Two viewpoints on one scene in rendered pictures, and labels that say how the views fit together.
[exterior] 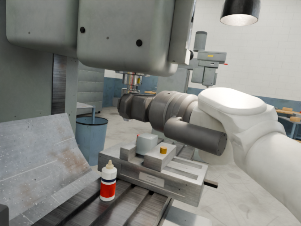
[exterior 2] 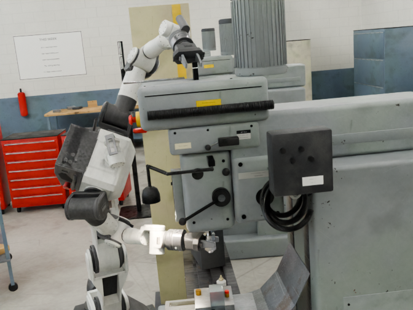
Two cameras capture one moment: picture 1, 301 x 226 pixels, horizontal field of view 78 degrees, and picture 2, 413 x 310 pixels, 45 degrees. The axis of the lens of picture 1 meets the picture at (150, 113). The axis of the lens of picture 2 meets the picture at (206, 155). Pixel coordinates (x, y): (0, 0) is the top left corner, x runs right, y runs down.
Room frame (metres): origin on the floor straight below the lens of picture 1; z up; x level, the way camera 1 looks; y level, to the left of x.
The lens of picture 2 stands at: (2.21, -0.72, 2.03)
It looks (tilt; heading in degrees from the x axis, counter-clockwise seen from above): 13 degrees down; 155
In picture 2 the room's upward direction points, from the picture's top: 5 degrees counter-clockwise
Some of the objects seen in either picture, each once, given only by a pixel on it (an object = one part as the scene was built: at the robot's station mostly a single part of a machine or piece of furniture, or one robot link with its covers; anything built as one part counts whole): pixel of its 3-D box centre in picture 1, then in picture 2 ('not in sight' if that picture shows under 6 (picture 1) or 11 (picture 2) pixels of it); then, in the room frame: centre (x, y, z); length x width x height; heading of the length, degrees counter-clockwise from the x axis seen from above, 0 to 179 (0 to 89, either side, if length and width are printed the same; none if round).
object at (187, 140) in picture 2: not in sight; (211, 133); (0.48, 0.09, 1.68); 0.34 x 0.24 x 0.10; 69
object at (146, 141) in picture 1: (147, 144); (216, 294); (0.62, 0.00, 1.08); 0.06 x 0.05 x 0.06; 157
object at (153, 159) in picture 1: (161, 154); (202, 302); (0.59, -0.05, 1.06); 0.15 x 0.06 x 0.04; 157
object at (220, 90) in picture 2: not in sight; (201, 99); (0.47, 0.07, 1.81); 0.47 x 0.26 x 0.16; 69
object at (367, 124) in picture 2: not in sight; (327, 127); (0.65, 0.52, 1.66); 0.80 x 0.23 x 0.20; 69
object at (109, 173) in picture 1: (108, 178); (221, 286); (0.47, 0.09, 1.02); 0.04 x 0.04 x 0.11
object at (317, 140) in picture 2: not in sight; (300, 161); (0.89, 0.22, 1.62); 0.20 x 0.09 x 0.21; 69
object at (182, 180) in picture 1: (152, 162); (209, 309); (0.60, -0.03, 1.02); 0.35 x 0.15 x 0.11; 67
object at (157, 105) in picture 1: (156, 110); (188, 240); (0.41, -0.01, 1.23); 0.13 x 0.12 x 0.10; 138
